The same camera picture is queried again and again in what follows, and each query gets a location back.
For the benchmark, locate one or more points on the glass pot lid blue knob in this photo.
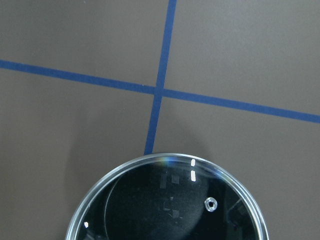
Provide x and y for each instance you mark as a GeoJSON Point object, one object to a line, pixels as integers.
{"type": "Point", "coordinates": [168, 196]}

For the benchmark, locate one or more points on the brown paper table cover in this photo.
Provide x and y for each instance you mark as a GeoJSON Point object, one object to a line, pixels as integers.
{"type": "Point", "coordinates": [86, 85]}

